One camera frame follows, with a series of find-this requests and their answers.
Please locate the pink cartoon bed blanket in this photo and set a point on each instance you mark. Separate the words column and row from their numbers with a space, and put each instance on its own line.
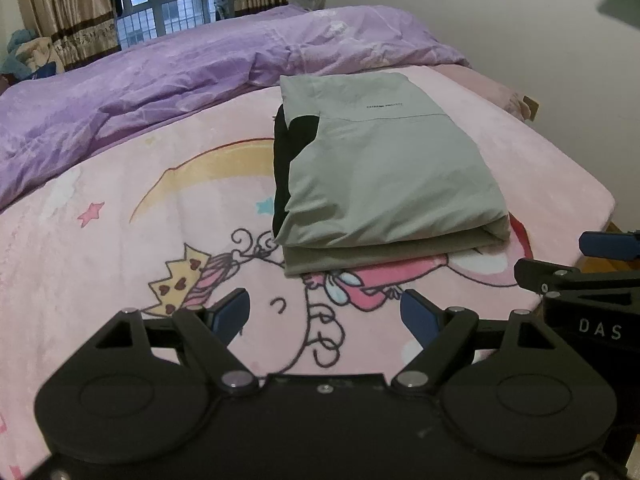
column 182, row 216

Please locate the mauve pillow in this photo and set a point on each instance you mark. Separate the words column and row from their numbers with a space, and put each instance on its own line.
column 498, row 94

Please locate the pile of clothes by curtain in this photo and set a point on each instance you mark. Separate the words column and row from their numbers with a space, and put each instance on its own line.
column 31, row 56

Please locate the grey and black jacket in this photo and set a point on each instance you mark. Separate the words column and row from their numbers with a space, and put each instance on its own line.
column 370, row 170

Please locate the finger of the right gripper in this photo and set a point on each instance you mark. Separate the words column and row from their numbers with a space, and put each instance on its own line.
column 614, row 246
column 542, row 277

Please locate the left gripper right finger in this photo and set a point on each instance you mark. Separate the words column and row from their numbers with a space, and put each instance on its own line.
column 445, row 337

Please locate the purple duvet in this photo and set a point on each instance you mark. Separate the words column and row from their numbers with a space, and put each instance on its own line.
column 50, row 125

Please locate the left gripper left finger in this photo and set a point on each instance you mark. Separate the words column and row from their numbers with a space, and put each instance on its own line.
column 206, row 334

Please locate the left beige curtain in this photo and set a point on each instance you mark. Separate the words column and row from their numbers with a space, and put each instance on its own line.
column 81, row 31

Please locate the small wall socket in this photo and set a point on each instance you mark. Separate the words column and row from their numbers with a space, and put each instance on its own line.
column 532, row 107

